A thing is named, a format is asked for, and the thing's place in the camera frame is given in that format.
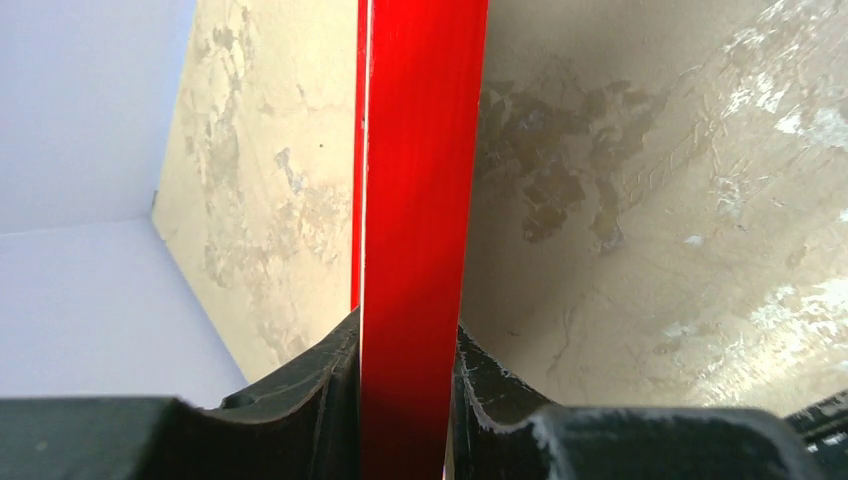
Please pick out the red picture frame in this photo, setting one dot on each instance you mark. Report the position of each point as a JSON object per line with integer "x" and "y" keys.
{"x": 418, "y": 78}

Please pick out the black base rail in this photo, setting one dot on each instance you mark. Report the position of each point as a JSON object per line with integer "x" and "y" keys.
{"x": 822, "y": 427}

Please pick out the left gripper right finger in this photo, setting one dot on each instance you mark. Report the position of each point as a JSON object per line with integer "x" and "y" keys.
{"x": 504, "y": 429}

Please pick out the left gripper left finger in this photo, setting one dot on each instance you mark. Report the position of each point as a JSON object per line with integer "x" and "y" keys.
{"x": 298, "y": 422}

